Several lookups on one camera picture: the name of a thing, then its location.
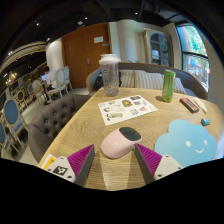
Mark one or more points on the white round-back chair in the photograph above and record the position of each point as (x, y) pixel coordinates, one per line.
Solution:
(60, 80)

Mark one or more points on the grey tufted armchair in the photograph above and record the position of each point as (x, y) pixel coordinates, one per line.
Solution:
(50, 123)

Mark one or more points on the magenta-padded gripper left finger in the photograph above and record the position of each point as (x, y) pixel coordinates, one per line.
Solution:
(80, 161)

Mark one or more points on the yellow code card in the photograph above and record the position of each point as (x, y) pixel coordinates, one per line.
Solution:
(49, 162)

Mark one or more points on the chandelier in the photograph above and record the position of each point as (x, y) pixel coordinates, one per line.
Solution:
(10, 78)

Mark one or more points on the green drink can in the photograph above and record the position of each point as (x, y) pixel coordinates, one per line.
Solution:
(168, 86)

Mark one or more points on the black bag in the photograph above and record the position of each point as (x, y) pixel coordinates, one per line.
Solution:
(97, 81)

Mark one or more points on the person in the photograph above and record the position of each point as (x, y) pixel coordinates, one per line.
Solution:
(50, 78)

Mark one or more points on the white door sign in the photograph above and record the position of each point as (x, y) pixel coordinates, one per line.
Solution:
(98, 39)

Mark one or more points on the brown wooden door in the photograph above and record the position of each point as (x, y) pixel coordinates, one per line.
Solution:
(76, 56)

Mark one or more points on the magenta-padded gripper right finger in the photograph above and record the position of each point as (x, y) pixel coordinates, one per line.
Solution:
(148, 160)

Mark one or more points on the light blue cloud mouse pad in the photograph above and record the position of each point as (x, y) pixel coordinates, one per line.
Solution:
(186, 140)

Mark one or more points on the glass-door cabinet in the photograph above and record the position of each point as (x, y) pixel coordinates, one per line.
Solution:
(158, 48)

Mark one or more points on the large window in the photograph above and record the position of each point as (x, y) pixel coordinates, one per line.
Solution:
(195, 56)

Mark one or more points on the black and red flat case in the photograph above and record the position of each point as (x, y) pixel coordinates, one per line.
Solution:
(189, 105)

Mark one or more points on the brown curved sofa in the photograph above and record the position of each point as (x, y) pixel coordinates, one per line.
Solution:
(191, 81)

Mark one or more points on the clear shaker bottle white lid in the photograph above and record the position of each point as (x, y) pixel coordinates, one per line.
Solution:
(110, 76)

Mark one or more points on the group of blue round-back chairs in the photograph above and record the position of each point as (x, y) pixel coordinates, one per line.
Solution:
(11, 113)

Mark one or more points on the white tube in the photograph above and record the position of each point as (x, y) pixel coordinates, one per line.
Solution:
(201, 105)

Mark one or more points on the pink and black computer mouse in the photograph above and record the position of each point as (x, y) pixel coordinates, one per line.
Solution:
(116, 145)

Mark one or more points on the small teal object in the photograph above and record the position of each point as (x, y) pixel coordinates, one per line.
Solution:
(205, 121)

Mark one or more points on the white sticker sheet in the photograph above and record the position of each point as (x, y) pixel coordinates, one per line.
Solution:
(126, 109)

